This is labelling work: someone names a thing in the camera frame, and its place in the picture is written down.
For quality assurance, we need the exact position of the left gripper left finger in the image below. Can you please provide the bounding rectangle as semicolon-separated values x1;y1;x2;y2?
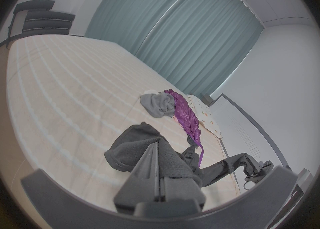
114;142;160;210

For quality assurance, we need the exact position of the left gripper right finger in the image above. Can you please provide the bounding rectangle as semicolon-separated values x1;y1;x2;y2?
159;146;207;210

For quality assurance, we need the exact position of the black T-shirt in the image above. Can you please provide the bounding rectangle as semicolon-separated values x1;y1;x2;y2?
104;122;247;188

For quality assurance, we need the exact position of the bed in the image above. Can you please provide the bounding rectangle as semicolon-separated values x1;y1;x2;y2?
5;34;290;213

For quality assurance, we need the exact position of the white printed pillow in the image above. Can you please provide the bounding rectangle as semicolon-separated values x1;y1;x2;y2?
186;94;223;138

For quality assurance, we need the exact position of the purple satin garment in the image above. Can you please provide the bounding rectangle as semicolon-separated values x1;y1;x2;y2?
164;89;204;168

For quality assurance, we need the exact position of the grey garment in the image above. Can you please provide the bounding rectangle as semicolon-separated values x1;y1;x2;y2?
139;93;175;118

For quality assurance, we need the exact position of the blue-green curtain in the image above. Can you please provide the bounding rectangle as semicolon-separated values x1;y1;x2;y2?
84;0;208;56
136;0;265;98

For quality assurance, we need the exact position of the black chest of drawers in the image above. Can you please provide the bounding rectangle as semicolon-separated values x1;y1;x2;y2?
9;0;76;40

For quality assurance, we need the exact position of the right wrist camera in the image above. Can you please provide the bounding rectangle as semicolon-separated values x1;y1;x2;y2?
257;161;274;174

